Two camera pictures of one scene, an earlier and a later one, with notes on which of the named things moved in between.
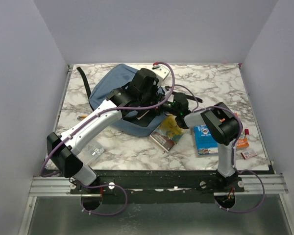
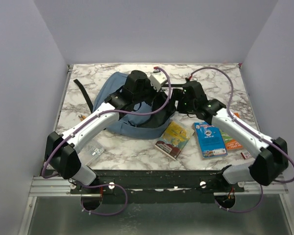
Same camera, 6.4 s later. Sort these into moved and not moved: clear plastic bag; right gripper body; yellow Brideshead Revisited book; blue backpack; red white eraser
Moved: blue backpack; yellow Brideshead Revisited book; right gripper body
Not moved: red white eraser; clear plastic bag
